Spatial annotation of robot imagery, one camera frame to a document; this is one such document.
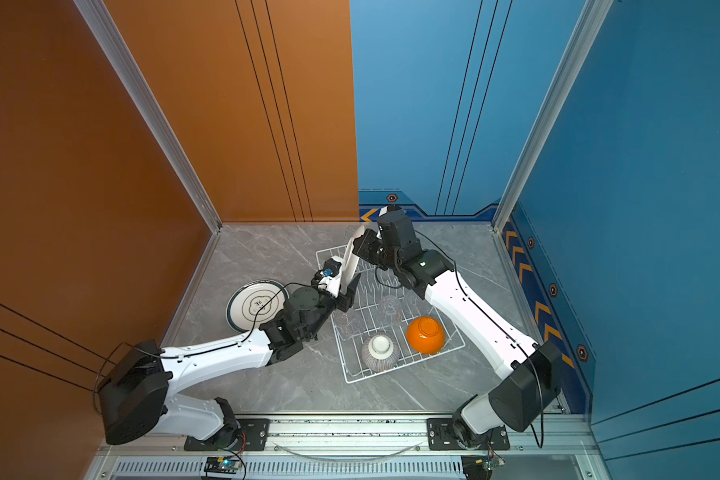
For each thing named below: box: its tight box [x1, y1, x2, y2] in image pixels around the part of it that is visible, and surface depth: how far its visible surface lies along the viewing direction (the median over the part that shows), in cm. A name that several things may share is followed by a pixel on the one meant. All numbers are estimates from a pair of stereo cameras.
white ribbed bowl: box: [361, 334, 400, 372], surface depth 82 cm
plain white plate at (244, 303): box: [226, 280, 289, 332], surface depth 98 cm
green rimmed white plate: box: [226, 279, 289, 333], surface depth 98 cm
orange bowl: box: [406, 316, 446, 355], surface depth 86 cm
